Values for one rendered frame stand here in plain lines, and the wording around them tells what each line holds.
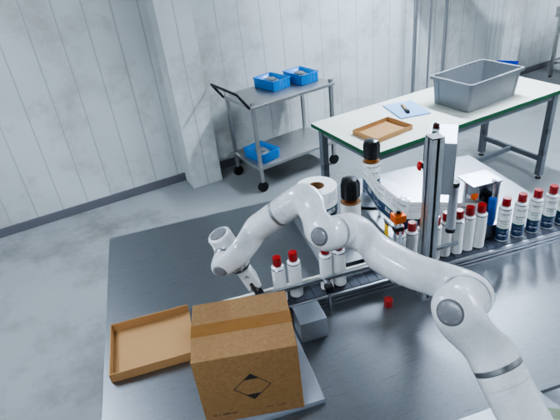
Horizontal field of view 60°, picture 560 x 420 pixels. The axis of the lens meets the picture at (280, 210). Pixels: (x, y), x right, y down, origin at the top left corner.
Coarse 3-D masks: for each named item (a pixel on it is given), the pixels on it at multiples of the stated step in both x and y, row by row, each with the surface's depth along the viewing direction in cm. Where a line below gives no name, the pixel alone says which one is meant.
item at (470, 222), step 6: (468, 210) 191; (474, 210) 191; (468, 216) 192; (474, 216) 192; (468, 222) 193; (474, 222) 193; (468, 228) 194; (474, 228) 195; (468, 234) 195; (468, 240) 197; (462, 246) 199; (468, 246) 198
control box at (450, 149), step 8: (440, 128) 163; (448, 128) 163; (456, 128) 162; (448, 136) 157; (456, 136) 157; (424, 144) 157; (448, 144) 153; (456, 144) 152; (448, 152) 154; (456, 152) 154; (448, 160) 156; (448, 168) 157; (448, 176) 158; (448, 184) 160; (448, 192) 161
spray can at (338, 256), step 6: (336, 252) 181; (342, 252) 181; (336, 258) 182; (342, 258) 182; (336, 264) 184; (342, 264) 184; (336, 270) 185; (342, 270) 185; (342, 276) 186; (336, 282) 189; (342, 282) 188
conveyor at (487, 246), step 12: (540, 228) 208; (552, 228) 208; (492, 240) 205; (516, 240) 203; (468, 252) 199; (348, 276) 194; (360, 276) 194; (372, 276) 193; (312, 288) 190; (336, 288) 189; (348, 288) 188; (288, 300) 186; (300, 300) 185
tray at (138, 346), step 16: (128, 320) 187; (144, 320) 189; (160, 320) 190; (176, 320) 189; (112, 336) 184; (128, 336) 184; (144, 336) 183; (160, 336) 183; (176, 336) 182; (112, 352) 177; (128, 352) 177; (144, 352) 176; (160, 352) 175; (176, 352) 174; (112, 368) 171; (128, 368) 170; (144, 368) 167; (160, 368) 169
